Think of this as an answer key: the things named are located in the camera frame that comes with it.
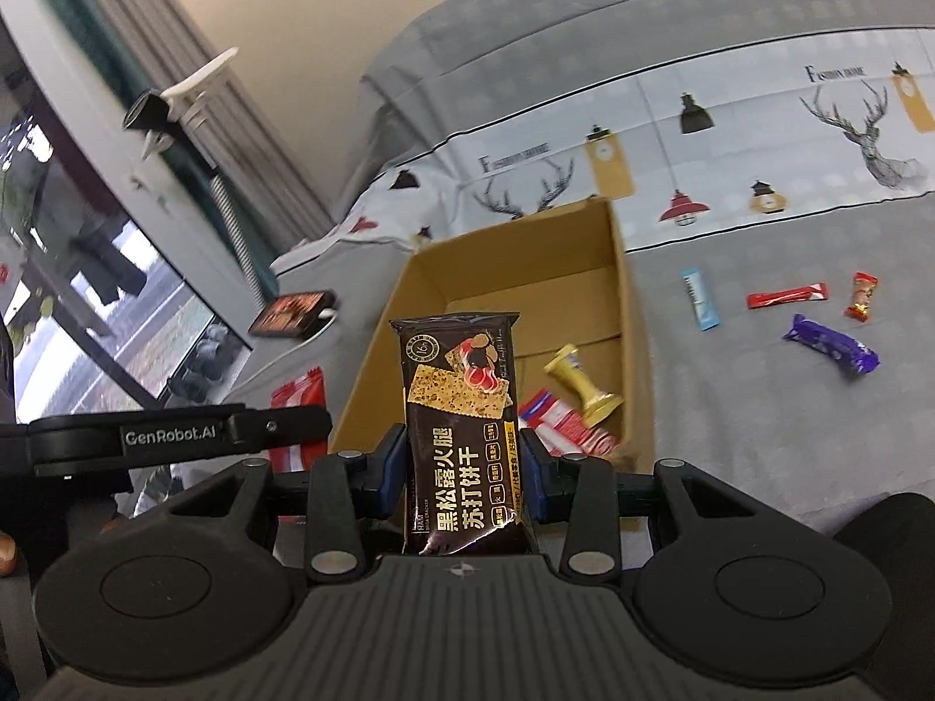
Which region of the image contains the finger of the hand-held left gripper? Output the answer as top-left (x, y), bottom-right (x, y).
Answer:
top-left (232, 403), bottom-right (333, 451)

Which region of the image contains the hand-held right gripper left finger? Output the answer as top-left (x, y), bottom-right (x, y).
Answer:
top-left (157, 424), bottom-right (410, 578)

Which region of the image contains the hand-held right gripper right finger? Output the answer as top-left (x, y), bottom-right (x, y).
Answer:
top-left (522, 432), bottom-right (768, 577)

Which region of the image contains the large red snack bag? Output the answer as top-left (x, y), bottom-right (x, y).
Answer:
top-left (269, 367), bottom-right (326, 474)

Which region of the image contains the red white snack packet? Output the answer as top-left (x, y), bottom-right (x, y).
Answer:
top-left (517, 389), bottom-right (622, 455)

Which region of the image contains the dark brown cracker packet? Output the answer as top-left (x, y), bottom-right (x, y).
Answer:
top-left (389, 313), bottom-right (538, 556)

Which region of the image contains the gold snack packet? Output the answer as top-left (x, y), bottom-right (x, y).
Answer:
top-left (544, 345), bottom-right (624, 425)

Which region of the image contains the cardboard box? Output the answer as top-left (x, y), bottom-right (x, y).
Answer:
top-left (327, 197), bottom-right (656, 476)

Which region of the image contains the black smartphone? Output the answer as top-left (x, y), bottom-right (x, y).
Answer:
top-left (247, 290), bottom-right (341, 339)

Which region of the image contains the deer print bed sheet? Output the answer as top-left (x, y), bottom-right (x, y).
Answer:
top-left (131, 29), bottom-right (935, 549)

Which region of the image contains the white clamp gooseneck holder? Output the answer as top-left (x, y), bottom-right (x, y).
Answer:
top-left (0, 0), bottom-right (279, 322)

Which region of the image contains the grey curtain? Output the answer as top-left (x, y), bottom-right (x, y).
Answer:
top-left (73, 0), bottom-right (330, 235)

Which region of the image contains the thin red snack stick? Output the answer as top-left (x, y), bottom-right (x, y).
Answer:
top-left (745, 282), bottom-right (829, 311)

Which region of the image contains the purple snack packet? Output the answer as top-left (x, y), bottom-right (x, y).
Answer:
top-left (781, 314), bottom-right (879, 379)

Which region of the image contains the black clothes pole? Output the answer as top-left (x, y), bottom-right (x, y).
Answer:
top-left (123, 89), bottom-right (172, 133)

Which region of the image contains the white clothes hanger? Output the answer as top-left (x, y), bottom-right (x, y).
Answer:
top-left (157, 47), bottom-right (241, 125)

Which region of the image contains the small orange candy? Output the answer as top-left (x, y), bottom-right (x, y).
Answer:
top-left (845, 272), bottom-right (879, 322)

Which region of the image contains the grey checked quilt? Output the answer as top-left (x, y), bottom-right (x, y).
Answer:
top-left (358, 0), bottom-right (935, 183)

